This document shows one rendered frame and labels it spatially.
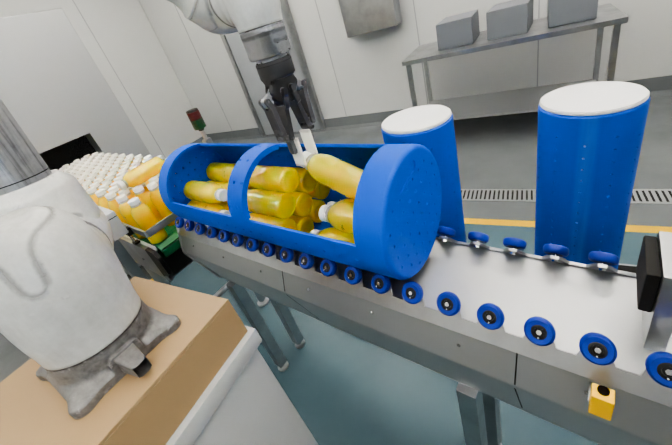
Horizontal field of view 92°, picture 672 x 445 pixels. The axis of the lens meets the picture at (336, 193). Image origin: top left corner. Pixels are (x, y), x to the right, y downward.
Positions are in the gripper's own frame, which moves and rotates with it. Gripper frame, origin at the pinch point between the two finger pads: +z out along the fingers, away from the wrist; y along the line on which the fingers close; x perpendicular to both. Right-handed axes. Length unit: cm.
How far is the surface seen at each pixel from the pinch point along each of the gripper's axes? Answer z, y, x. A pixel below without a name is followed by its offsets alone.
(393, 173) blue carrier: 2.2, -4.6, -25.2
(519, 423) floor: 124, 19, -42
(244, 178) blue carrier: 4.5, -8.4, 15.2
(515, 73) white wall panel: 86, 343, 21
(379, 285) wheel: 27.9, -10.0, -19.3
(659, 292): 19, -4, -62
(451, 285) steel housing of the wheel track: 31.4, -1.8, -32.0
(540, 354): 32, -11, -50
